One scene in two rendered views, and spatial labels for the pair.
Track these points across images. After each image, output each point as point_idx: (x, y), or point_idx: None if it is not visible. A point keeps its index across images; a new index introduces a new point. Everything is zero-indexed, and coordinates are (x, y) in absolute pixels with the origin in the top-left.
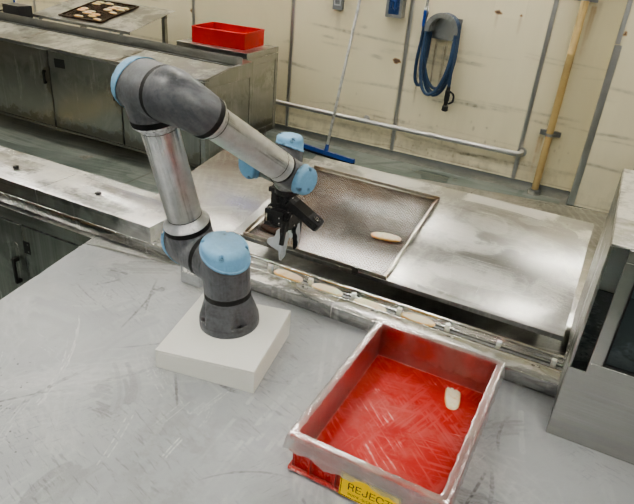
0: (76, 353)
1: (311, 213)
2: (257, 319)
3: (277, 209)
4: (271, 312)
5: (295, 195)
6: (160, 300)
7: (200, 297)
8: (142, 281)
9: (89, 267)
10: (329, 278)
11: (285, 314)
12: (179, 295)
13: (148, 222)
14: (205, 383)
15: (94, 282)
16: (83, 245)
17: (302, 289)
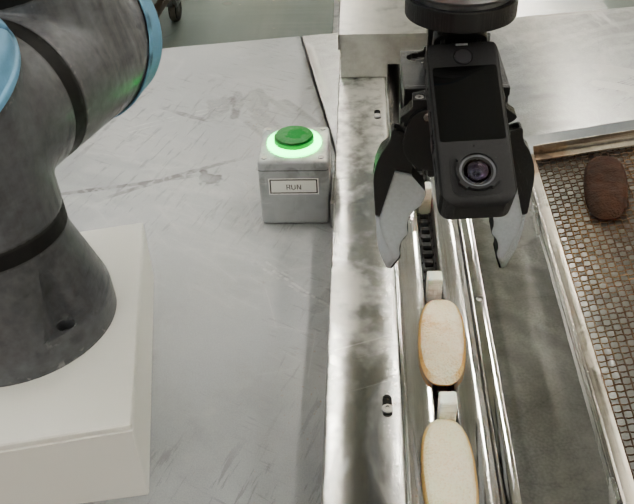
0: None
1: (479, 138)
2: (4, 366)
3: (418, 72)
4: (98, 383)
5: (445, 29)
6: (163, 197)
7: (119, 227)
8: (222, 145)
9: (219, 76)
10: (595, 455)
11: (99, 420)
12: (205, 211)
13: (359, 25)
14: None
15: (169, 102)
16: (292, 38)
17: (369, 406)
